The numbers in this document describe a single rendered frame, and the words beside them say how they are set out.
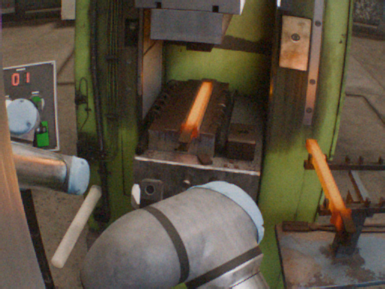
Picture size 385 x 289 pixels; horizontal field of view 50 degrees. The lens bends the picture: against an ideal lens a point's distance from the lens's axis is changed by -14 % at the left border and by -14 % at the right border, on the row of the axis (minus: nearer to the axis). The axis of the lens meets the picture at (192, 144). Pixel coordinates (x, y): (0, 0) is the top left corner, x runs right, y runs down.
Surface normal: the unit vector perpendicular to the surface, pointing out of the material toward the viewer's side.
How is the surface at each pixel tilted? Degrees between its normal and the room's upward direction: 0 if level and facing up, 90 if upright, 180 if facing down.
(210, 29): 90
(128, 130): 90
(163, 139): 90
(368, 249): 0
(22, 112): 60
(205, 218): 30
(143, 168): 90
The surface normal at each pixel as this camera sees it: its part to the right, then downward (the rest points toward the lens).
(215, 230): 0.36, -0.35
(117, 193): -0.17, 0.47
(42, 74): 0.25, -0.02
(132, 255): -0.11, -0.20
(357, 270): 0.04, -0.87
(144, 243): 0.03, -0.41
